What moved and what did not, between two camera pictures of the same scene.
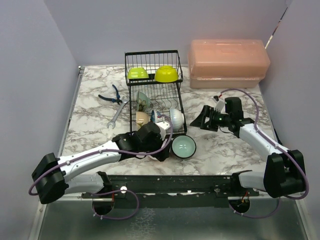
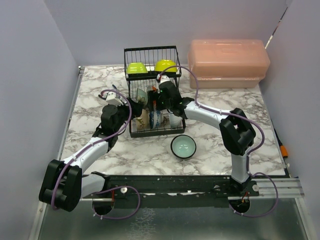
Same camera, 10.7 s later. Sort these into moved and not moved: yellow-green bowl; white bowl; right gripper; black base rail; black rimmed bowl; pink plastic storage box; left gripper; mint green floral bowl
Moved: left gripper; right gripper; yellow-green bowl; mint green floral bowl
Not moved: black base rail; white bowl; pink plastic storage box; black rimmed bowl
